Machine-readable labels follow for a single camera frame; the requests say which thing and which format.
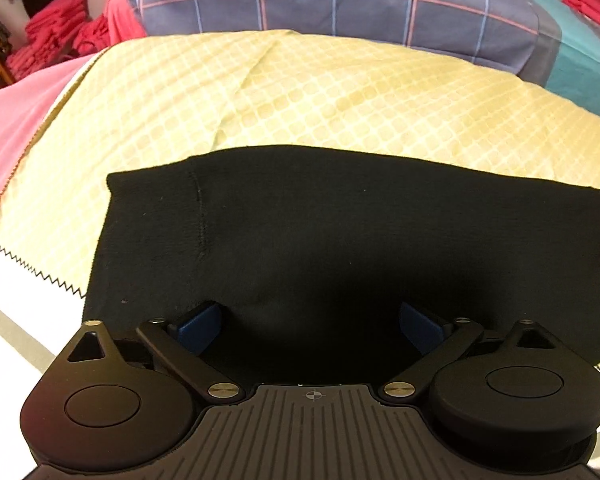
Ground teal and grey sheet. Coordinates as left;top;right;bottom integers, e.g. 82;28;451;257
510;0;600;126

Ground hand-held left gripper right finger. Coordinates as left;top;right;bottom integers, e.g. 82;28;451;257
380;302;557;403

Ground blue-grey plaid quilt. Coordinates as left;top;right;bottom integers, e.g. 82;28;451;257
129;0;565;85

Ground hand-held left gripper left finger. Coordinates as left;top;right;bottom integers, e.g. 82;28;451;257
67;301;245;403

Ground red cloth under quilt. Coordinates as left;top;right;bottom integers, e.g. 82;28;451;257
101;0;148;53

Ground white sheet with grey stripe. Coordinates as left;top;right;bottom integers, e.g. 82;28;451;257
0;237;88;480

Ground pink blanket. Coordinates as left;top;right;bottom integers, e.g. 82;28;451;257
0;52;100;228

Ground black pants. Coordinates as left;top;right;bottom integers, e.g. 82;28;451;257
81;144;600;387

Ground yellow diamond-patterned blanket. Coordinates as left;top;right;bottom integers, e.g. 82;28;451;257
0;30;600;372

